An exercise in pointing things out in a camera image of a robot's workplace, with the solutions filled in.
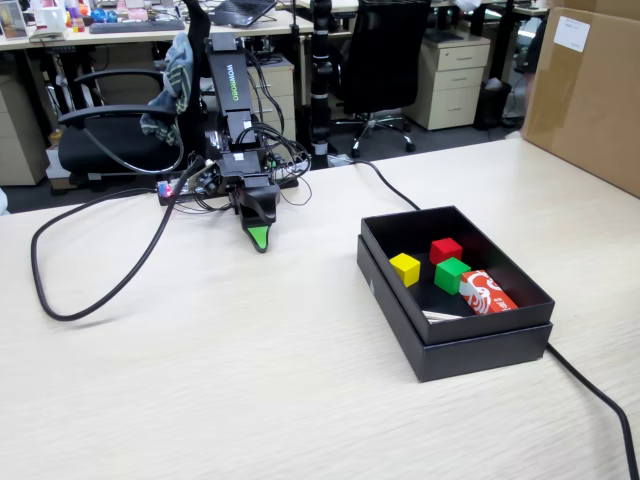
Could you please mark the controller board with red light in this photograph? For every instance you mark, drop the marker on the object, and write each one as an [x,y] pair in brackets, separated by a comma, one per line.
[167,190]

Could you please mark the orange and white carton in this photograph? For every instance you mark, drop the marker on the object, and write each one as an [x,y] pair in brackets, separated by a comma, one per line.
[487,295]

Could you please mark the black office chair with armrests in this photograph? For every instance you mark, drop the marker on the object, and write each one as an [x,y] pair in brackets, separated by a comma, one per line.
[115,142]

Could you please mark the beige cabinet at room edge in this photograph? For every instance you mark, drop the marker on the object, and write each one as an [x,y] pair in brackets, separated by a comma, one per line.
[17,140]

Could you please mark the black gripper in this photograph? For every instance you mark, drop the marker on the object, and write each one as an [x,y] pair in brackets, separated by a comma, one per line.
[241,167]

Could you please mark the black waste bin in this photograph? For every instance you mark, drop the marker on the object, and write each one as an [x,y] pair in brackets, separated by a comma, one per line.
[492,102]

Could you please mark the framed picture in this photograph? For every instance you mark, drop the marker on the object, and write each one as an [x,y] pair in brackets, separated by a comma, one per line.
[12,20]

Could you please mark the grey striped cloth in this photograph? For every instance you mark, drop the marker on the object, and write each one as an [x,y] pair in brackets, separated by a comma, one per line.
[175,85]

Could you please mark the black computer keyboard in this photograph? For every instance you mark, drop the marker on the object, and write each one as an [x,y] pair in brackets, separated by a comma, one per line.
[135,26]

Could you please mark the black mesh office chair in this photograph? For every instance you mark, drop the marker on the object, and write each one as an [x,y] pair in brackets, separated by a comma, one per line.
[385,55]

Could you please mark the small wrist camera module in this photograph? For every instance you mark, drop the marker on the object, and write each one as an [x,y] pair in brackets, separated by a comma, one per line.
[205,181]

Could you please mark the white paper sheet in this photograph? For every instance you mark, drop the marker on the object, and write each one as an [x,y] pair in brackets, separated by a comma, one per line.
[440,315]

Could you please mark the long beige office desk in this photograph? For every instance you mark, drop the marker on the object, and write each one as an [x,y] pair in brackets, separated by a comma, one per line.
[150,36]

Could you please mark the black vertical pole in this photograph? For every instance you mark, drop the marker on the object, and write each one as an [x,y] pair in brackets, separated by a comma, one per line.
[320,75]

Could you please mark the black WOWROBO robot arm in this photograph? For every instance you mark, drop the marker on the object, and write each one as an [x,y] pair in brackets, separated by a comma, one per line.
[231,75]

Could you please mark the green wooden cube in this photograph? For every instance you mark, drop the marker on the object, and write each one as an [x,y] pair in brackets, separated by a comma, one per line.
[450,276]

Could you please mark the black open box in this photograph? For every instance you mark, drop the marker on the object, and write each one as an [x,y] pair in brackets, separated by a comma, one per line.
[475,357]

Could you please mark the large brown cardboard box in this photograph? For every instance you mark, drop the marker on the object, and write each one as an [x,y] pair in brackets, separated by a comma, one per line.
[585,100]

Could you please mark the black cardboard box tray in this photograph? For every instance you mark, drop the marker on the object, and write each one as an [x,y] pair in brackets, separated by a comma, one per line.
[500,325]

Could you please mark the black laptop on stand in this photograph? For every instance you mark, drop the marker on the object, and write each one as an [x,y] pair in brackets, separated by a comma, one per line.
[240,11]

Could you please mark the red wooden cube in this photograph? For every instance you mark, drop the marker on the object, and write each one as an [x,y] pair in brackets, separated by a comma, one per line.
[445,250]

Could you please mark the yellow wooden cube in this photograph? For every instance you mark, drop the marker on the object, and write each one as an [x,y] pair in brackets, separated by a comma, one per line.
[406,270]

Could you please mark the beige drawer cabinet behind arm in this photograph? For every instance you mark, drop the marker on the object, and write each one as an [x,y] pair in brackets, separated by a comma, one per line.
[280,95]

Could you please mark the beige three-drawer cabinet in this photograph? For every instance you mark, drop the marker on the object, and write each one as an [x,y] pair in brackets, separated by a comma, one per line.
[452,85]

